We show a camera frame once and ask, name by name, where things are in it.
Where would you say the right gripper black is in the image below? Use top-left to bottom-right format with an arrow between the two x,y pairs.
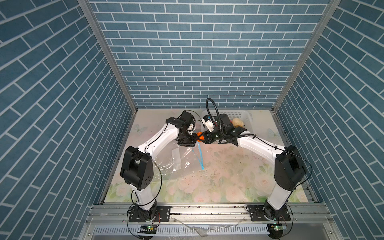
196,129 -> 226,144

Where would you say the clear zip top bag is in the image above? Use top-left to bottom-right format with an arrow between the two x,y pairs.
151,141 -> 208,187

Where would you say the white plastic mesh basket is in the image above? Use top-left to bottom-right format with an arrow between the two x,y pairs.
198,109 -> 255,133

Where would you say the orange toy fruit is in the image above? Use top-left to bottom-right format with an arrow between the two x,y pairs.
197,132 -> 204,139

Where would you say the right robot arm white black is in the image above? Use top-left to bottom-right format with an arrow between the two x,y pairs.
197,127 -> 307,221

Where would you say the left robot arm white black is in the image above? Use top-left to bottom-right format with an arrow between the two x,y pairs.
120,113 -> 197,222

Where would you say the cream toy food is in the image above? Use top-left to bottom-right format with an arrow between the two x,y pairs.
232,118 -> 245,128

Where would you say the left circuit board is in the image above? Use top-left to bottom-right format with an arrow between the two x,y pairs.
138,226 -> 158,235

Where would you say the circuit board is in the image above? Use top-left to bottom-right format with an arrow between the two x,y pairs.
268,224 -> 286,233
138,226 -> 158,235

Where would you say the right circuit board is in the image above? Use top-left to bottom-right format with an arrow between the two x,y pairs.
268,224 -> 286,233

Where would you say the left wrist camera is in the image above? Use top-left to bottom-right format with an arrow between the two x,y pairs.
178,111 -> 196,133

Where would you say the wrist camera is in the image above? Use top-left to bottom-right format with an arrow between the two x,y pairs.
202,115 -> 216,132
178,111 -> 196,133

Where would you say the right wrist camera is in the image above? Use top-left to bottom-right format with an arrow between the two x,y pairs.
202,115 -> 216,132

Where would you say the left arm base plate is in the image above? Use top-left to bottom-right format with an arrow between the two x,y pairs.
128,205 -> 171,223

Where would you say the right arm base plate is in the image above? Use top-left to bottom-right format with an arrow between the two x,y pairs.
246,205 -> 292,222

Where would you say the aluminium front rail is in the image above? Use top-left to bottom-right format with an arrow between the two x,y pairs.
86,203 -> 334,225

